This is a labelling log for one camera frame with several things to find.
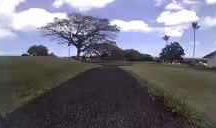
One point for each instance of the grass verge beside path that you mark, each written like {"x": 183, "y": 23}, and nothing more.
{"x": 189, "y": 83}

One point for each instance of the short palm tree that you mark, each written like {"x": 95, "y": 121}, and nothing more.
{"x": 166, "y": 37}

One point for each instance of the tall palm tree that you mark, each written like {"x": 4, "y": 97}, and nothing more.
{"x": 195, "y": 26}

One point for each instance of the grass field with slope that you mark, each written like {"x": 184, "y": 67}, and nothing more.
{"x": 29, "y": 75}

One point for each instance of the low round bush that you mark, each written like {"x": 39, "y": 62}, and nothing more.
{"x": 38, "y": 50}

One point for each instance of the white building with pitched roof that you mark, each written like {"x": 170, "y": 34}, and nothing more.
{"x": 213, "y": 57}

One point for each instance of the wide spreading bare-limbed tree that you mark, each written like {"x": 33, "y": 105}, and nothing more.
{"x": 79, "y": 30}

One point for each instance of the row of dark trees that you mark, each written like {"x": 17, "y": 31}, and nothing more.
{"x": 129, "y": 55}

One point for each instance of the round dense tree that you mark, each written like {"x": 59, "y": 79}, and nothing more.
{"x": 172, "y": 51}

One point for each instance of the dark asphalt path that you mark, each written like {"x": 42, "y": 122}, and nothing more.
{"x": 99, "y": 100}

